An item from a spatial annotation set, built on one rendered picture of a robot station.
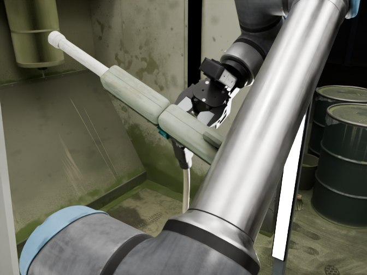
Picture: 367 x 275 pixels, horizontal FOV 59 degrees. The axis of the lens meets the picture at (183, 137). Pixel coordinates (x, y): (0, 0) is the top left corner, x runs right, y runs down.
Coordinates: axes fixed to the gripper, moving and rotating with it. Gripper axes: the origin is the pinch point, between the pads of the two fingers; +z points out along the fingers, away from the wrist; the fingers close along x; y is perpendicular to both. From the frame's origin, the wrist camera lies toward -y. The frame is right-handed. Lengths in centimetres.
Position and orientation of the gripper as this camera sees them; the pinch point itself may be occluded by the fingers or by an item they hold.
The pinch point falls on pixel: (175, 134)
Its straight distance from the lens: 62.9
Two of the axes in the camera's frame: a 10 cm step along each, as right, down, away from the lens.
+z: -6.2, 7.2, -3.0
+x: -7.8, -5.4, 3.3
